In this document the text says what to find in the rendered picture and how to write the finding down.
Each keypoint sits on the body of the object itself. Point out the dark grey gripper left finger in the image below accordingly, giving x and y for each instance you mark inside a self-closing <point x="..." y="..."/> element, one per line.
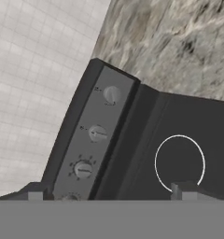
<point x="34" y="190"/>

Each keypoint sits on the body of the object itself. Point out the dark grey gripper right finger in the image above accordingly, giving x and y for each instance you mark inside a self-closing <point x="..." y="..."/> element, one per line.
<point x="187" y="189"/>

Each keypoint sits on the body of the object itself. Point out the grey stove knob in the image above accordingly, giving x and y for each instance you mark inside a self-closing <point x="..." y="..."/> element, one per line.
<point x="112" y="93"/>
<point x="98" y="133"/>
<point x="83" y="169"/>
<point x="70" y="197"/>

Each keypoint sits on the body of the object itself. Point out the black stove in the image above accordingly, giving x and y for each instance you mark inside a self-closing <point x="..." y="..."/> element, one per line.
<point x="166" y="124"/>

